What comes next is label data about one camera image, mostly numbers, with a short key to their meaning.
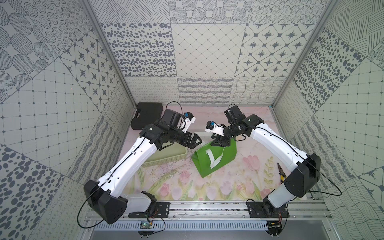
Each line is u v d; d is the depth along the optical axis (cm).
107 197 37
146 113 115
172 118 54
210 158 73
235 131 59
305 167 42
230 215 73
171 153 89
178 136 61
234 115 62
